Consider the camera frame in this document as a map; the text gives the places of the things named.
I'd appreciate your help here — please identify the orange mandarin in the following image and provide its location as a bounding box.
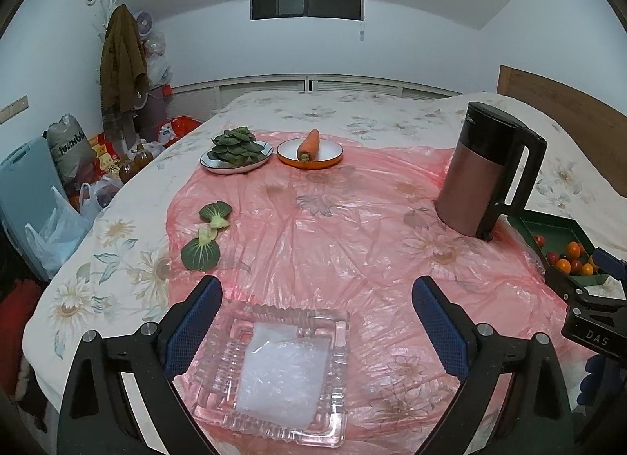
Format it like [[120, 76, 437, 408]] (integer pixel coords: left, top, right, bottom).
[[555, 259, 572, 275], [581, 263, 594, 276], [587, 256, 600, 272], [565, 242, 581, 261]]

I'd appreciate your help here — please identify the dark red apple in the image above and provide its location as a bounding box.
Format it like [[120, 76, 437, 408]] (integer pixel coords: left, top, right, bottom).
[[571, 260, 582, 276]]

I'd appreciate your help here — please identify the green tray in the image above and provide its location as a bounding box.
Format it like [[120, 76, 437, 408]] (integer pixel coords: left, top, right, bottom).
[[508, 210, 609, 288]]

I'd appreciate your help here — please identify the wooden headboard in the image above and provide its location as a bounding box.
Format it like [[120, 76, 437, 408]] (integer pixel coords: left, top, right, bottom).
[[496, 65, 626, 195]]

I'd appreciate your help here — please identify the black and bronze kettle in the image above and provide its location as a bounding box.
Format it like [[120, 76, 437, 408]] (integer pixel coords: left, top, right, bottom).
[[435, 102, 547, 241]]

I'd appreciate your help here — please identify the clear glass ashtray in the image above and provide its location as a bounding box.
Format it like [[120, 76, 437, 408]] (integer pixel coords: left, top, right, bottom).
[[184, 301, 350, 449]]

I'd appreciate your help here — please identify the white plastic bag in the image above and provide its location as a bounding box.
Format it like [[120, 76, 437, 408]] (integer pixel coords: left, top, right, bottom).
[[24, 187, 91, 280]]

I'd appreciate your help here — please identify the pink plastic sheet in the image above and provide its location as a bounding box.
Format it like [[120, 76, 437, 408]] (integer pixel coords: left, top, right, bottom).
[[166, 141, 585, 454]]

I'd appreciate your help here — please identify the blue plastic board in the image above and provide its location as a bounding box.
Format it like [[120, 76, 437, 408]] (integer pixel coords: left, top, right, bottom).
[[0, 136, 66, 267]]

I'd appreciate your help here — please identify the red yellow snack box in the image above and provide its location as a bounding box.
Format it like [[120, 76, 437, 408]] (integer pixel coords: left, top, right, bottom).
[[89, 132, 121, 177]]

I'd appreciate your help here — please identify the grey printed bag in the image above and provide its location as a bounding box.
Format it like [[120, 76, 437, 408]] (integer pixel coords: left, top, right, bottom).
[[46, 113, 96, 185]]

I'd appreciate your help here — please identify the floral bed quilt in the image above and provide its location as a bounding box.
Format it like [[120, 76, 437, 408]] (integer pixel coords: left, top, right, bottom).
[[21, 89, 627, 455]]

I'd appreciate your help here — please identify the white plate black rim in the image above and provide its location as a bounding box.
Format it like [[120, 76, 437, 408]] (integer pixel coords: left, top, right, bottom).
[[200, 141, 274, 175]]

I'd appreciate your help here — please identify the orange oval dish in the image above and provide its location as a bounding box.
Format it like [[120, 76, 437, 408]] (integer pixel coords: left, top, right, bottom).
[[276, 138, 344, 170]]

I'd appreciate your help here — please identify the carrot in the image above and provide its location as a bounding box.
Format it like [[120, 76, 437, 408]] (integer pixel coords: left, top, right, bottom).
[[297, 129, 320, 163]]

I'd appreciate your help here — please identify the pile of bok choy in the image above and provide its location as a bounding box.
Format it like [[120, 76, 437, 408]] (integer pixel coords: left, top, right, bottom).
[[210, 126, 261, 163]]

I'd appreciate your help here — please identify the olive green jacket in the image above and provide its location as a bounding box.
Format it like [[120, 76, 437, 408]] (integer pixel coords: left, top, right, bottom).
[[100, 4, 149, 121]]

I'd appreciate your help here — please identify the small white fan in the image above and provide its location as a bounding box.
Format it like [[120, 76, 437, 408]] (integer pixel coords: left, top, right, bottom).
[[134, 10, 154, 40]]

